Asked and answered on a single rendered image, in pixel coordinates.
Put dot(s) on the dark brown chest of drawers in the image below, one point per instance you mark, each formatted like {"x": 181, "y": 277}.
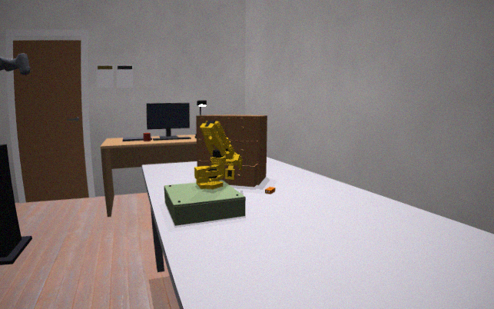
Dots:
{"x": 262, "y": 144}

